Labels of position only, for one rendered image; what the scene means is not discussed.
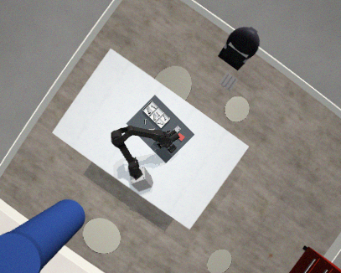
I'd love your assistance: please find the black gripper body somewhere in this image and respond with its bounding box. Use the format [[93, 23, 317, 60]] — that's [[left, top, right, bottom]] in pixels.
[[167, 142, 177, 153]]

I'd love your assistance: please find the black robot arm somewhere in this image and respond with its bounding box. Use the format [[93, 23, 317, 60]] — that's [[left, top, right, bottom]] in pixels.
[[111, 126, 179, 180]]

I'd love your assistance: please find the red square block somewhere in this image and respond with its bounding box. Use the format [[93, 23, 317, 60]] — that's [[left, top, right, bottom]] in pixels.
[[178, 133, 185, 141]]

